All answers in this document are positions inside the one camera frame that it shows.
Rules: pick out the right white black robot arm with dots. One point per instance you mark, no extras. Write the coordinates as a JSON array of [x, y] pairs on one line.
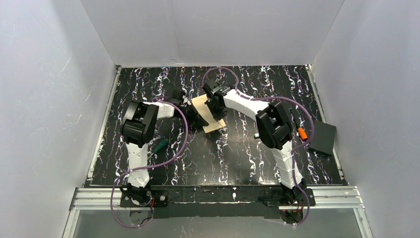
[[274, 129]]

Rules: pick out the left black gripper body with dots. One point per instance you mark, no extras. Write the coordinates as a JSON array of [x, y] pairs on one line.
[[195, 115]]

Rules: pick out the orange handled screwdriver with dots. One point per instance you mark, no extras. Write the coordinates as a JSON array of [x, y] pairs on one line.
[[301, 132]]

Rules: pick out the aluminium frame rail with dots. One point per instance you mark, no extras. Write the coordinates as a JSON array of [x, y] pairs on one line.
[[319, 196]]

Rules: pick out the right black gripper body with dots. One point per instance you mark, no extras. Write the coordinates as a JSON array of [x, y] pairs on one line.
[[214, 111]]

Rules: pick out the green handled screwdriver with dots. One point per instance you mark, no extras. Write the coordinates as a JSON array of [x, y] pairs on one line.
[[161, 146]]

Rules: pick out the black flat box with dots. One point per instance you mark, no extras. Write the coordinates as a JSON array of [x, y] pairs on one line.
[[324, 137]]

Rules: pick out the cream envelope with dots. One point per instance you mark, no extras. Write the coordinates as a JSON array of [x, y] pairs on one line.
[[204, 112]]

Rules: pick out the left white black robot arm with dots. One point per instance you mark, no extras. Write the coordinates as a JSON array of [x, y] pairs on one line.
[[138, 128]]

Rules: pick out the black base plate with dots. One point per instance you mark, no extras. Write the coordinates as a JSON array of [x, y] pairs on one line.
[[225, 210]]

